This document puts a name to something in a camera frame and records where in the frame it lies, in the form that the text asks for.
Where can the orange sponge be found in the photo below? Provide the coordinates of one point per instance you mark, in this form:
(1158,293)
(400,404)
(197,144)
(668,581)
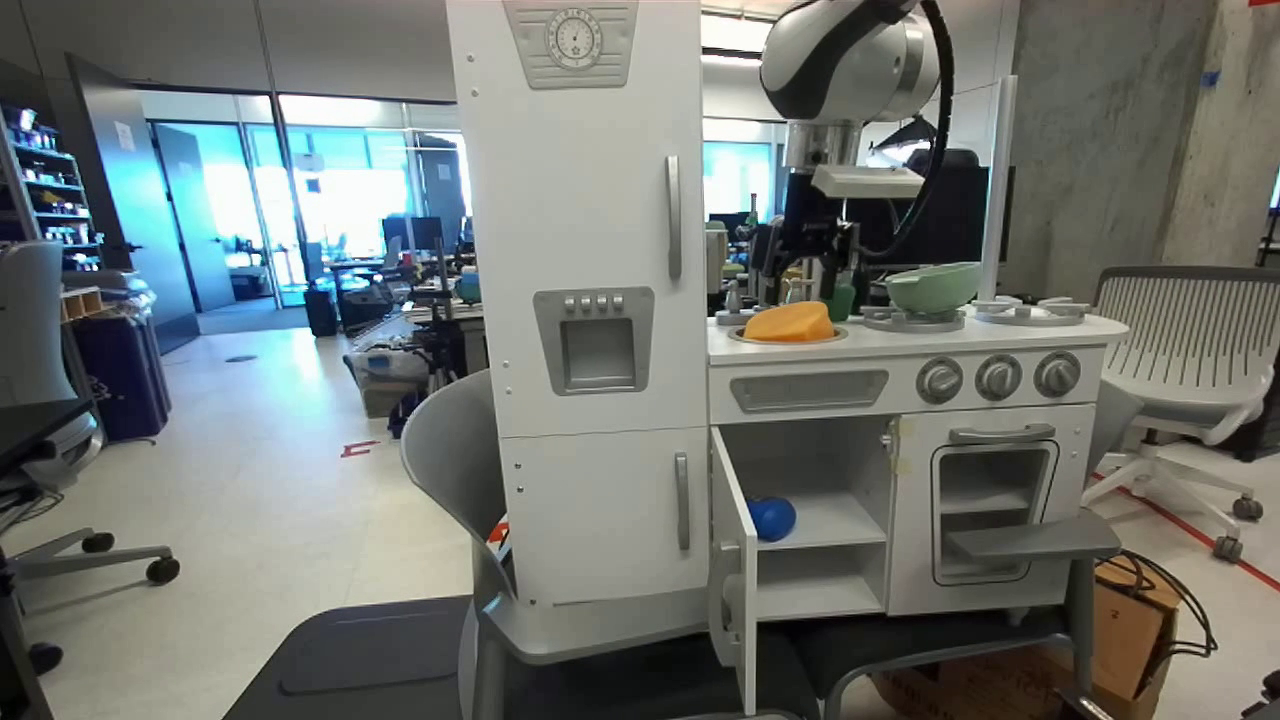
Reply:
(791,323)

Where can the white cabinet door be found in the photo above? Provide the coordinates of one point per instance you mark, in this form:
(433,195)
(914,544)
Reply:
(729,575)

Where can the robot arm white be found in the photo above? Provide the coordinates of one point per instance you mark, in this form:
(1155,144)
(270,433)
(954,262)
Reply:
(842,67)

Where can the grey oven door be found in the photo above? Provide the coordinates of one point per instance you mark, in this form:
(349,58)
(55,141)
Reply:
(996,514)

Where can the white toy kitchen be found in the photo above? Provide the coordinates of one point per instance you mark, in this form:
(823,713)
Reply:
(611,372)

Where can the left grey stove burner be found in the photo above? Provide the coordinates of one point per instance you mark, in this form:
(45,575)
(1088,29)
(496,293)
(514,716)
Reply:
(888,316)

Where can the grey stove burner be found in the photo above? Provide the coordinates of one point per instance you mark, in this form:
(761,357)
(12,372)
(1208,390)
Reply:
(888,316)
(1020,314)

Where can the left grey knob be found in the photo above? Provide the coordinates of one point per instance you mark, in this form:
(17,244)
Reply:
(938,382)

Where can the grey knob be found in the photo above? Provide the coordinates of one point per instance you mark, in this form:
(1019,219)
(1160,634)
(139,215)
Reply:
(996,378)
(1056,372)
(938,382)

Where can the mint green pot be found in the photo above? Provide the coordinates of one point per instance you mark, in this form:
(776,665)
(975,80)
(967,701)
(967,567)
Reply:
(935,288)

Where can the black monitor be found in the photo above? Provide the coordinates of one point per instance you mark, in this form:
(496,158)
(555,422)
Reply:
(950,227)

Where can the right grey stove burner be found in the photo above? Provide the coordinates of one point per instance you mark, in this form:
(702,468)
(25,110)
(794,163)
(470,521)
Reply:
(1020,314)

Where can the middle grey knob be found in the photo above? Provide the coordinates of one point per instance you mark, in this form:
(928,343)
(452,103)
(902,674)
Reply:
(996,378)

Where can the right grey knob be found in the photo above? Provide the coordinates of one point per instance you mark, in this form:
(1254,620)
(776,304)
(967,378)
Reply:
(1056,372)

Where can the dark blue suitcase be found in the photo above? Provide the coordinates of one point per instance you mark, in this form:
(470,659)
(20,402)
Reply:
(122,363)

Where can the white mesh office chair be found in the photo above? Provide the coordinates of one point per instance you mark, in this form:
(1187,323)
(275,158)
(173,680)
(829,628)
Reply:
(1190,372)

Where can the cardboard box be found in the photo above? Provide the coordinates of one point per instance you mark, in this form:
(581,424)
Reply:
(1133,627)

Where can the grey office chair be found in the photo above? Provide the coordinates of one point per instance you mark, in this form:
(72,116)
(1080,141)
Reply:
(50,429)

